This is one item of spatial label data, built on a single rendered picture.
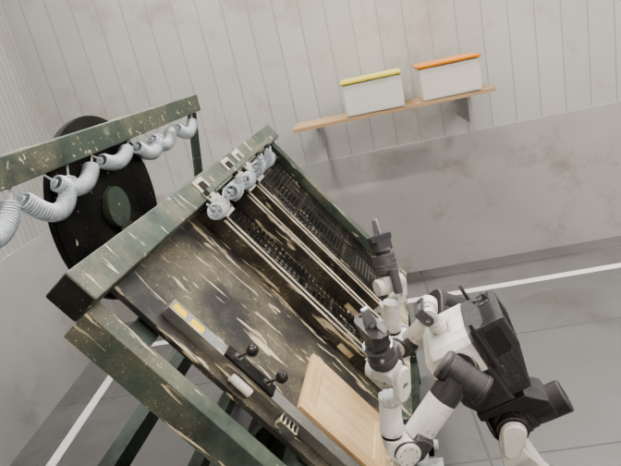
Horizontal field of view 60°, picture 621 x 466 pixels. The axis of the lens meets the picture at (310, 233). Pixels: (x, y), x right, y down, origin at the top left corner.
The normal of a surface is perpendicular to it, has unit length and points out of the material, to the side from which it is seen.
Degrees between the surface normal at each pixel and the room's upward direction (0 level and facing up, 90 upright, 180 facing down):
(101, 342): 90
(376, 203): 90
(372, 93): 90
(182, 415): 90
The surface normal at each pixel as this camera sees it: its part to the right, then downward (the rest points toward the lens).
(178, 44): -0.04, 0.33
